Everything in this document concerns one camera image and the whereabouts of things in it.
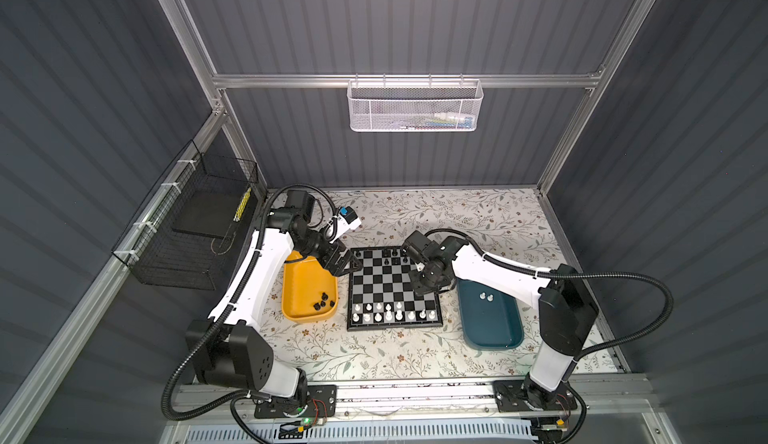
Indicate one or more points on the white wire mesh basket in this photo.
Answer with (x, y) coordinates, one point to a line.
(379, 106)

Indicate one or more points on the yellow plastic tray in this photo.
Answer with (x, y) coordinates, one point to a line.
(304, 279)

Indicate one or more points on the markers in white basket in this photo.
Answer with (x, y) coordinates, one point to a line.
(440, 121)

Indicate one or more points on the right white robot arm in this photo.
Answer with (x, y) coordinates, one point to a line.
(565, 307)

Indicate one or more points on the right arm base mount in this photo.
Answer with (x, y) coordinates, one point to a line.
(528, 397)

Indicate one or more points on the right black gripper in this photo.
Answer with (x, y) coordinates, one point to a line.
(417, 288)

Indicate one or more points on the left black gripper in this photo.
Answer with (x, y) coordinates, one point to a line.
(338, 269)

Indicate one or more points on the yellow marker pen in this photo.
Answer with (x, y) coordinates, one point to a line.
(242, 205)

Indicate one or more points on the black white chess board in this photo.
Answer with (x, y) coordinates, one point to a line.
(381, 295)

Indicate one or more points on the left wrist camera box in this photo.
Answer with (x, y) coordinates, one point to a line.
(345, 220)

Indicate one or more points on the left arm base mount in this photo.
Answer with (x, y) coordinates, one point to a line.
(294, 402)

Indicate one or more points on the black foam pad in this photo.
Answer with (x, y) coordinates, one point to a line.
(208, 214)

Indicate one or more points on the teal plastic tray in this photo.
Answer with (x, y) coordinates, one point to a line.
(495, 325)

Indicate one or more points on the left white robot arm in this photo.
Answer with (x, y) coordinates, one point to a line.
(227, 349)

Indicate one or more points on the aluminium front rail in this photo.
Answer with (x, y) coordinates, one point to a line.
(606, 393)

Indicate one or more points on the black pieces in yellow tray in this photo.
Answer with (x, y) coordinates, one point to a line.
(324, 303)

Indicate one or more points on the black wire mesh basket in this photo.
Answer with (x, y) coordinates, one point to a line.
(158, 256)

